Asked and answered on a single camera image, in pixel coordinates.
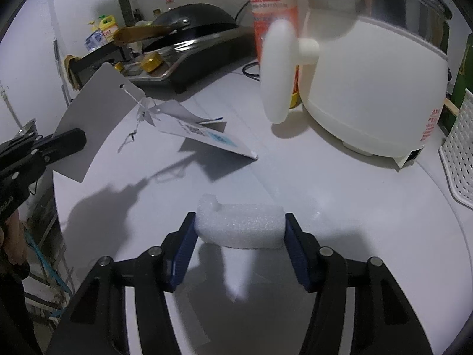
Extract orange detergent bottle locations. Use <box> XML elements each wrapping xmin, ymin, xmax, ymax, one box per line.
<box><xmin>246</xmin><ymin>0</ymin><xmax>302</xmax><ymax>109</ymax></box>

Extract person's left hand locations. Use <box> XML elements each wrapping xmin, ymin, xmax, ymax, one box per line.
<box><xmin>0</xmin><ymin>211</ymin><xmax>30</xmax><ymax>267</ymax></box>

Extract green yellow bag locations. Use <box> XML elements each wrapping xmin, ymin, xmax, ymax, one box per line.
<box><xmin>441</xmin><ymin>33</ymin><xmax>473</xmax><ymax>134</ymax></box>

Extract blue label plastic bottles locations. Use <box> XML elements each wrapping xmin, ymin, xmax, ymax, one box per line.
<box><xmin>85</xmin><ymin>30</ymin><xmax>108</xmax><ymax>53</ymax></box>

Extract black wok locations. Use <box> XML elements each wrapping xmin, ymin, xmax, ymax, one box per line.
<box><xmin>113</xmin><ymin>3</ymin><xmax>241</xmax><ymax>50</ymax></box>

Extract teal hose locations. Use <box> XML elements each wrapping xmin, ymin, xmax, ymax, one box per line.
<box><xmin>24</xmin><ymin>229</ymin><xmax>72</xmax><ymax>293</ymax></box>

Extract yellow detergent jug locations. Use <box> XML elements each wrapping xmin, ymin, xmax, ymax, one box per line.
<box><xmin>99</xmin><ymin>14</ymin><xmax>115</xmax><ymax>43</ymax></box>

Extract person's left forearm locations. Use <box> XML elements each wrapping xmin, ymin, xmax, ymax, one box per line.
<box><xmin>0</xmin><ymin>262</ymin><xmax>43</xmax><ymax>355</ymax></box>

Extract yellow cloth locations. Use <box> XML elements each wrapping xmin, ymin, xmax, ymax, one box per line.
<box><xmin>64</xmin><ymin>55</ymin><xmax>80</xmax><ymax>91</ymax></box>

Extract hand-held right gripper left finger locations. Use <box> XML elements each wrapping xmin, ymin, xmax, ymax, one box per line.
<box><xmin>44</xmin><ymin>212</ymin><xmax>198</xmax><ymax>355</ymax></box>

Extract grey paper tag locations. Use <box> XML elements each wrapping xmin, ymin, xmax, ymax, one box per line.
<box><xmin>54</xmin><ymin>63</ymin><xmax>145</xmax><ymax>183</ymax></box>

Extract black stove cable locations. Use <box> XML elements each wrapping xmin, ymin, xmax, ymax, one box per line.
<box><xmin>236</xmin><ymin>0</ymin><xmax>264</xmax><ymax>81</ymax></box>

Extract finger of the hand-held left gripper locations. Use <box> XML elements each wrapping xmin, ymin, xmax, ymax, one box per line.
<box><xmin>0</xmin><ymin>136</ymin><xmax>39</xmax><ymax>156</ymax></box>
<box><xmin>37</xmin><ymin>128</ymin><xmax>87</xmax><ymax>163</ymax></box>

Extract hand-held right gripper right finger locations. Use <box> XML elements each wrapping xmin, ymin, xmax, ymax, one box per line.
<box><xmin>284</xmin><ymin>212</ymin><xmax>433</xmax><ymax>355</ymax></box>

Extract black stove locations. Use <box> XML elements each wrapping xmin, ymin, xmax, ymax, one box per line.
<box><xmin>122</xmin><ymin>28</ymin><xmax>259</xmax><ymax>95</ymax></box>

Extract white foam block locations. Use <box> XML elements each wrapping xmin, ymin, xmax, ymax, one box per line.
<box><xmin>195</xmin><ymin>194</ymin><xmax>286</xmax><ymax>250</ymax></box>

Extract white electric cooking pot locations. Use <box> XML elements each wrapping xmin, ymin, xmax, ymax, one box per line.
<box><xmin>260</xmin><ymin>0</ymin><xmax>453</xmax><ymax>171</ymax></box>

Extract white chopstick holder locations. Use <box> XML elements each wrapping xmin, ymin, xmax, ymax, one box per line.
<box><xmin>438</xmin><ymin>89</ymin><xmax>473</xmax><ymax>209</ymax></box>

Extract steel colander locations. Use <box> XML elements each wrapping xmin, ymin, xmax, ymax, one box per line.
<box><xmin>17</xmin><ymin>118</ymin><xmax>38</xmax><ymax>141</ymax></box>

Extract black metal rack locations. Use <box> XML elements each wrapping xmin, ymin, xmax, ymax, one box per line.
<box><xmin>68</xmin><ymin>46</ymin><xmax>126</xmax><ymax>85</ymax></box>

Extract grey mop pole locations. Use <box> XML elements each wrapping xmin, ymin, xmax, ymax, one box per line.
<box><xmin>54</xmin><ymin>39</ymin><xmax>71</xmax><ymax>108</ymax></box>

